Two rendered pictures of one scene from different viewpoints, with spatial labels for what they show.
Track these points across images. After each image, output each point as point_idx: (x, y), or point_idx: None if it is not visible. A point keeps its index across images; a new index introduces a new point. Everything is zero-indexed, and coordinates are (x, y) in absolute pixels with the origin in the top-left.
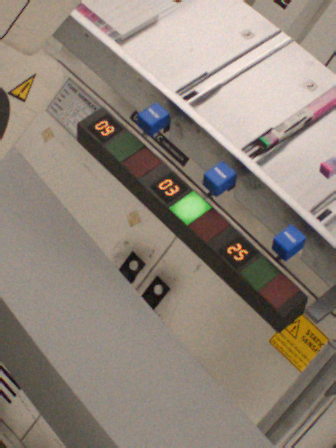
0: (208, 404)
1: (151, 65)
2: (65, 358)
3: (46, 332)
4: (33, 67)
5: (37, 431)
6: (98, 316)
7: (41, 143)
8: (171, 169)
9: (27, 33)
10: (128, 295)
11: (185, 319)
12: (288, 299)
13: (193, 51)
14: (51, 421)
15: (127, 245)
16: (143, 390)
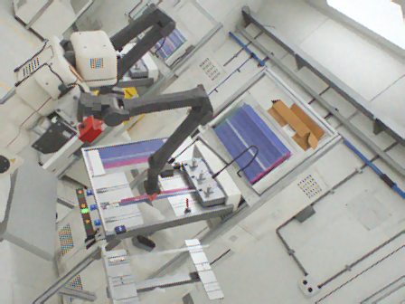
0: (45, 237)
1: (97, 183)
2: (14, 213)
3: (15, 209)
4: (14, 156)
5: (64, 264)
6: (36, 214)
7: (93, 200)
8: (86, 203)
9: (11, 149)
10: (51, 216)
11: (100, 245)
12: (90, 232)
13: (107, 183)
14: (3, 223)
15: (98, 226)
16: (29, 226)
